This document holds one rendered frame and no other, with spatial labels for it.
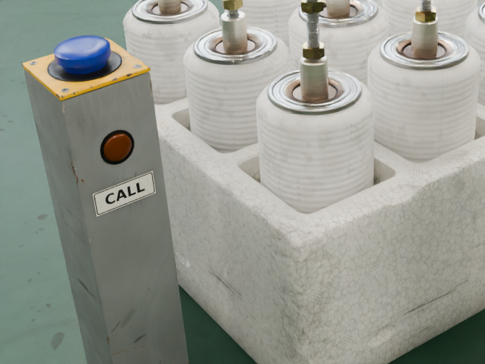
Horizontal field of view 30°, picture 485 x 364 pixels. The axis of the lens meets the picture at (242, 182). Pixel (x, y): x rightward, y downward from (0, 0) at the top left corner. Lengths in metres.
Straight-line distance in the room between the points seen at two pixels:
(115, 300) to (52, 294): 0.24
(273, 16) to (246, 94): 0.17
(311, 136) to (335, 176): 0.04
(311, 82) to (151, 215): 0.16
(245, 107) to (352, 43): 0.12
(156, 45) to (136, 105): 0.24
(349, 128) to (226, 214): 0.14
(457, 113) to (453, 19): 0.17
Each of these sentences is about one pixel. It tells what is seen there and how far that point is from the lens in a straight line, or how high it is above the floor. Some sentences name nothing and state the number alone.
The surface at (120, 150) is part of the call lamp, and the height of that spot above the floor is 0.26.
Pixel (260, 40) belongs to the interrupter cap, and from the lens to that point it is 0.82.
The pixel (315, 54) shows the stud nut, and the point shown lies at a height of 0.29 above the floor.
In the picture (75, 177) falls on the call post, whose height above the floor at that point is 0.25.
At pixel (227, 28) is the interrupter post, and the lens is 0.80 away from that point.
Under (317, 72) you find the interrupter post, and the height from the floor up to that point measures 0.27.
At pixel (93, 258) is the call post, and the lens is 0.70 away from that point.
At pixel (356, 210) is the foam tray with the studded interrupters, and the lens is 0.71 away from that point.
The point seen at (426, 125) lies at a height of 0.20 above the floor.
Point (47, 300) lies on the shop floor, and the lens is 0.95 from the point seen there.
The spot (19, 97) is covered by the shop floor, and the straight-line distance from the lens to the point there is 1.36.
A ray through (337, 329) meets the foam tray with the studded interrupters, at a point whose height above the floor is 0.07.
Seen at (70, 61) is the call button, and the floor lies 0.33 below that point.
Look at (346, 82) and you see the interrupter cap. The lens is 0.74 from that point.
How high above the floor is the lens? 0.59
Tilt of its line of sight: 33 degrees down
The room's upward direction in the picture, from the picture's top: 4 degrees counter-clockwise
